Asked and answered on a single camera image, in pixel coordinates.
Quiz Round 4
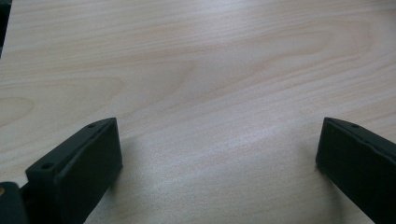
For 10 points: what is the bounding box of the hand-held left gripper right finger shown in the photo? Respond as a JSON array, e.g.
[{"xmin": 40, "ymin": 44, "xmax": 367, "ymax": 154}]
[{"xmin": 315, "ymin": 117, "xmax": 396, "ymax": 224}]

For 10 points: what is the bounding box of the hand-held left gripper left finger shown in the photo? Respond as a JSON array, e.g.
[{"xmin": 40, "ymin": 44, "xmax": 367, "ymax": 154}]
[{"xmin": 20, "ymin": 117, "xmax": 124, "ymax": 224}]

